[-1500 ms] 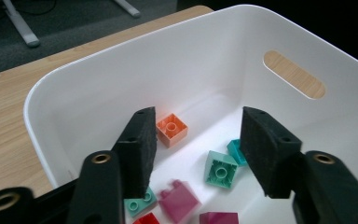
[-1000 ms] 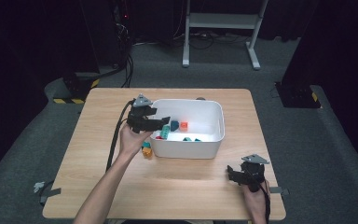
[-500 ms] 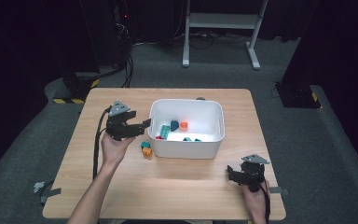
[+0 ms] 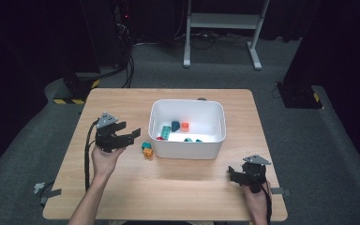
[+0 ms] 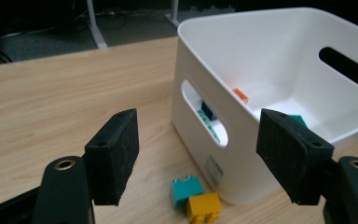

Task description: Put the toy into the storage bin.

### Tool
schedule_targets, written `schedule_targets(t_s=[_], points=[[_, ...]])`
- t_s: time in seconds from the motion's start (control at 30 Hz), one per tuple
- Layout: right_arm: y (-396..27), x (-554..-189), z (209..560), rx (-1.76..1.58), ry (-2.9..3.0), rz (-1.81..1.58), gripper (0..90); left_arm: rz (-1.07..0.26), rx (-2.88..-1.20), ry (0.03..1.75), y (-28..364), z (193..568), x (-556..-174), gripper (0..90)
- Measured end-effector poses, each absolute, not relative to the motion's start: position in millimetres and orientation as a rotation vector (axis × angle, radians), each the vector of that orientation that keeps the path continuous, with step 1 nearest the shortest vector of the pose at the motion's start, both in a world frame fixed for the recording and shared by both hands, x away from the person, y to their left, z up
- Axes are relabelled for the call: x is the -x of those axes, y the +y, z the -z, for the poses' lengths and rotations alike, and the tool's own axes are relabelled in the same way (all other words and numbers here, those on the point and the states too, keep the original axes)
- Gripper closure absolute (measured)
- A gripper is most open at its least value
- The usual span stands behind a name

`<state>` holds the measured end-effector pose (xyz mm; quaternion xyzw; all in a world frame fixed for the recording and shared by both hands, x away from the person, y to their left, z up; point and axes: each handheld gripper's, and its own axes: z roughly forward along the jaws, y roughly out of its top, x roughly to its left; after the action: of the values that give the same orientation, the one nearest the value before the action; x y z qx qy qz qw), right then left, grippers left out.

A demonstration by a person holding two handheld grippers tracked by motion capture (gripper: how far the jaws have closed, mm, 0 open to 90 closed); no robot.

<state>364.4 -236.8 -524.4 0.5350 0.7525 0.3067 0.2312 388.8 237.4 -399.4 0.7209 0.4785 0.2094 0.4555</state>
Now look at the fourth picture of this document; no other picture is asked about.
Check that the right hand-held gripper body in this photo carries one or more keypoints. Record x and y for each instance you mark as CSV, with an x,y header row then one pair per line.
x,y
255,176

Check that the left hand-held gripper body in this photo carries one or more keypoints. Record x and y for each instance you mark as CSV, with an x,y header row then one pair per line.
x,y
107,139

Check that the teal building block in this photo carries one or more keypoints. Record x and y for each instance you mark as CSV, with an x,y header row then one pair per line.
x,y
187,140
146,145
198,140

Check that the orange building block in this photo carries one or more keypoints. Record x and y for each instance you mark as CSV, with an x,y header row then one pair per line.
x,y
148,153

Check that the red building block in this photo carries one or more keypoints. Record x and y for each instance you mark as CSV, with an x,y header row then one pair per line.
x,y
160,138

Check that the long green building block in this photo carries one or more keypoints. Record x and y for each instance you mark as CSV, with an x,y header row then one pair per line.
x,y
165,132

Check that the dark blue building block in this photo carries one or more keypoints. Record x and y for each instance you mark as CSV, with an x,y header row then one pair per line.
x,y
175,126

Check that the salmon pink building block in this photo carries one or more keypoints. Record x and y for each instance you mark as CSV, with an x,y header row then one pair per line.
x,y
185,126

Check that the white plastic bin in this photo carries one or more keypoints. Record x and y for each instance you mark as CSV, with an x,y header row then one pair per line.
x,y
200,112

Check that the person's left hand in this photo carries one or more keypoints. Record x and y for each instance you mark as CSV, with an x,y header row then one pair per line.
x,y
104,164

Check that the person's right hand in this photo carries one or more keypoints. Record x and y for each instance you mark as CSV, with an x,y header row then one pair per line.
x,y
257,203

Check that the grey tape strip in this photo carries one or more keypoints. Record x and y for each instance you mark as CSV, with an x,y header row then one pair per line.
x,y
51,194
281,191

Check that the black stand base striped tape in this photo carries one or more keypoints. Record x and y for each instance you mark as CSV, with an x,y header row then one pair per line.
x,y
298,97
75,87

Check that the dark equipment rack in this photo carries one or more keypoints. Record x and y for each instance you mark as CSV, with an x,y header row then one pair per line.
x,y
120,22

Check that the white metal desk frame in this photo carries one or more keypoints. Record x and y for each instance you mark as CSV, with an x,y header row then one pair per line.
x,y
223,21

